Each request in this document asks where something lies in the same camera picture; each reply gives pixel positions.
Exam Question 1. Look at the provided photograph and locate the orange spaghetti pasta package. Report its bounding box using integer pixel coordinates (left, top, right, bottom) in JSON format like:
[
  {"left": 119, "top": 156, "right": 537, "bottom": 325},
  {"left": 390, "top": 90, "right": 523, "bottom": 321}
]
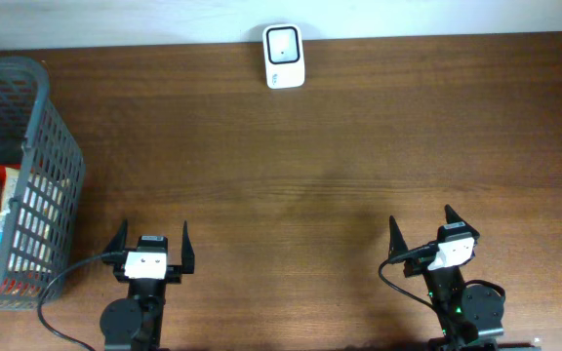
[{"left": 0, "top": 165, "right": 20, "bottom": 213}]

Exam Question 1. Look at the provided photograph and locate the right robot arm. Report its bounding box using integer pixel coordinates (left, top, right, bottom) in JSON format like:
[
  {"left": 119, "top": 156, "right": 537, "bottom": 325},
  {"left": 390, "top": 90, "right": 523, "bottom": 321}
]
[{"left": 380, "top": 205, "right": 505, "bottom": 350}]

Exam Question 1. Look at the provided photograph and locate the grey plastic mesh basket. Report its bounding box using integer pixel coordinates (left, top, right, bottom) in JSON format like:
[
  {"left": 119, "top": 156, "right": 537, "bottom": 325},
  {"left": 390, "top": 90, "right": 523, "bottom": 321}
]
[{"left": 0, "top": 57, "right": 86, "bottom": 310}]

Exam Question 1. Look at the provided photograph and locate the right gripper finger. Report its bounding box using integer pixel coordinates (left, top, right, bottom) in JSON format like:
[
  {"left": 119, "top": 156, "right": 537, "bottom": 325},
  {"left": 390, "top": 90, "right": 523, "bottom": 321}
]
[
  {"left": 388, "top": 215, "right": 409, "bottom": 261},
  {"left": 444, "top": 204, "right": 463, "bottom": 224}
]

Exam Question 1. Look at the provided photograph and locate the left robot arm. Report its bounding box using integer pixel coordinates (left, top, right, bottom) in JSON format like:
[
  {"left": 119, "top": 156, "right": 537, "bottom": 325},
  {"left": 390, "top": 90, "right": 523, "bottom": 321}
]
[{"left": 100, "top": 220, "right": 195, "bottom": 351}]

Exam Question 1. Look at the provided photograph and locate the white barcode scanner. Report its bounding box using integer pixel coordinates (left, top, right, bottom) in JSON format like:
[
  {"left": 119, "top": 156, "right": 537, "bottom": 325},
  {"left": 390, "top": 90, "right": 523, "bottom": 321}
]
[{"left": 261, "top": 23, "right": 305, "bottom": 90}]

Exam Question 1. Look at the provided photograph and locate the right black camera cable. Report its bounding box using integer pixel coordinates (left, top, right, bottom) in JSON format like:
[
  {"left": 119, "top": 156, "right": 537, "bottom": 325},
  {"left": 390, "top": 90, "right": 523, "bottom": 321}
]
[{"left": 377, "top": 242, "right": 462, "bottom": 342}]

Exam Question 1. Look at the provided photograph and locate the black camera cable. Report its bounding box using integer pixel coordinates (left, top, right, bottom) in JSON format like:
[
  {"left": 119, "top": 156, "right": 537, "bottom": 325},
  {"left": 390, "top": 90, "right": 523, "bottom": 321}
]
[
  {"left": 377, "top": 242, "right": 462, "bottom": 342},
  {"left": 36, "top": 251, "right": 126, "bottom": 351}
]

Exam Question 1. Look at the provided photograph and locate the left black camera cable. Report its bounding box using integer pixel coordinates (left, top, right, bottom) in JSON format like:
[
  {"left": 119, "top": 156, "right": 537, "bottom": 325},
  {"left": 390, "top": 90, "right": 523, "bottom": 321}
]
[{"left": 36, "top": 251, "right": 126, "bottom": 351}]

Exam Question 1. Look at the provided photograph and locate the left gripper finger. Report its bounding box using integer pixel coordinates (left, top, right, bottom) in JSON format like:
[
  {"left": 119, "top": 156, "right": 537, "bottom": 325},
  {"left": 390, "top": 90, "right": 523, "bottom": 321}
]
[
  {"left": 181, "top": 221, "right": 195, "bottom": 274},
  {"left": 103, "top": 219, "right": 128, "bottom": 255}
]

